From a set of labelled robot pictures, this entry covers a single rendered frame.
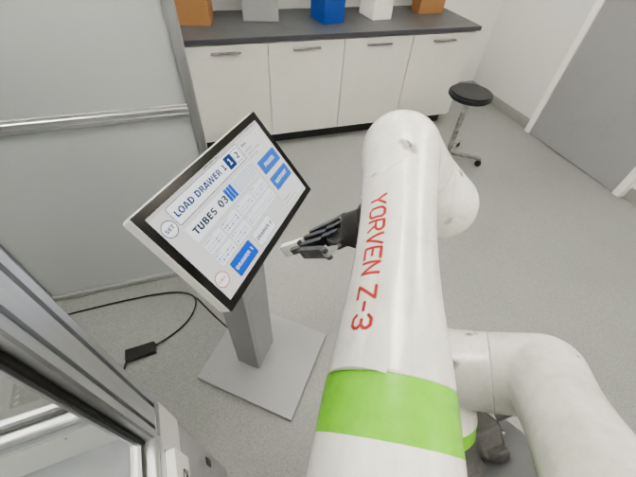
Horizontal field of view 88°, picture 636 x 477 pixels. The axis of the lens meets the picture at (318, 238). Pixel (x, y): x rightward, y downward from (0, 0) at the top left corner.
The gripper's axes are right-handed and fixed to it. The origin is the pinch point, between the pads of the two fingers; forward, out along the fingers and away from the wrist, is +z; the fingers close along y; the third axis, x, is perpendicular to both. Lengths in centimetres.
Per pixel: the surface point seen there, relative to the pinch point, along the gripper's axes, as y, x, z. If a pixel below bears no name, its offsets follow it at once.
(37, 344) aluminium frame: 42.1, -23.1, -8.1
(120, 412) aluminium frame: 42.0, -6.7, 5.4
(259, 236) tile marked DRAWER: -8.5, -1.6, 17.9
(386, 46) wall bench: -257, -5, 44
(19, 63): -25, -82, 76
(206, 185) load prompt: -5.9, -20.9, 17.6
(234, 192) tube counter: -11.4, -15.0, 17.7
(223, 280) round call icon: 8.7, -1.9, 18.0
